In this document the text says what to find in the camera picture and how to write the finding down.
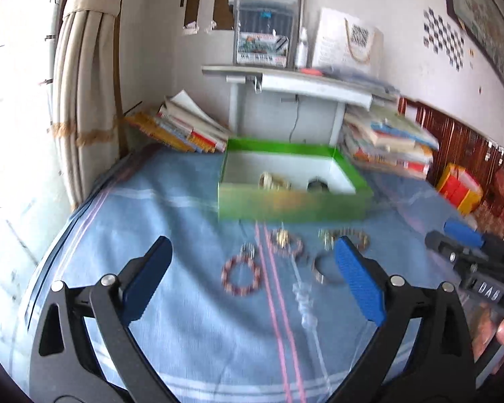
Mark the white paper bag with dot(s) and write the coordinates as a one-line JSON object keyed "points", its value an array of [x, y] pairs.
{"points": [[340, 40]]}

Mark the blue striped blanket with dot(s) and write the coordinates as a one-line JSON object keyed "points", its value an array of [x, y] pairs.
{"points": [[185, 226]]}

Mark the red and yellow box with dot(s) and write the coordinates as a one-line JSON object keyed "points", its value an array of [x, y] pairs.
{"points": [[460, 187]]}

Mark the window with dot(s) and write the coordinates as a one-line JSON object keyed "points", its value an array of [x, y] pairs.
{"points": [[17, 113]]}

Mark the flat stack of books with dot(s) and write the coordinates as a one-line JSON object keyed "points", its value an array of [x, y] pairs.
{"points": [[386, 142]]}

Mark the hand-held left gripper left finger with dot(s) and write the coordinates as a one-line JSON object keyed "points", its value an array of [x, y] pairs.
{"points": [[147, 279]]}

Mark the wooden headboard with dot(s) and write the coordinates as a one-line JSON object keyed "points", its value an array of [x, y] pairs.
{"points": [[458, 142]]}

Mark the clear storage box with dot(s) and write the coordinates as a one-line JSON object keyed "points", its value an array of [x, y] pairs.
{"points": [[262, 33]]}

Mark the white plastic bottle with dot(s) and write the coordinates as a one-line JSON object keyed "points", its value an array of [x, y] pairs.
{"points": [[301, 50]]}

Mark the white desk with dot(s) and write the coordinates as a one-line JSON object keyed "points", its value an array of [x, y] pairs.
{"points": [[302, 86]]}

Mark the beige curtain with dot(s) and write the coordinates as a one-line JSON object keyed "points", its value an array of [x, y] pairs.
{"points": [[90, 71]]}

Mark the silver metal bangle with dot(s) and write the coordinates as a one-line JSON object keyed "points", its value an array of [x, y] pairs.
{"points": [[317, 275]]}

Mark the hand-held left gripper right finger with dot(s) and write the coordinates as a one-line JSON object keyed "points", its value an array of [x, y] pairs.
{"points": [[359, 281]]}

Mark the checkered wall sticker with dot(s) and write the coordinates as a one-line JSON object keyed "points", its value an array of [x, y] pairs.
{"points": [[445, 37]]}

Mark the green cardboard box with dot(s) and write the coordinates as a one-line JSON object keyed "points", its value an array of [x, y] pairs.
{"points": [[294, 208]]}

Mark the framed picture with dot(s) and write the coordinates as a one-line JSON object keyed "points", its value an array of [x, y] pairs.
{"points": [[479, 21]]}

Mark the leaning stack of books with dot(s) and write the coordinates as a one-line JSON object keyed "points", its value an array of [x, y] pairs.
{"points": [[180, 128]]}

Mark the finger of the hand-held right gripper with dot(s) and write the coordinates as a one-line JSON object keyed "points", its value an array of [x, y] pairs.
{"points": [[464, 234], [443, 247]]}

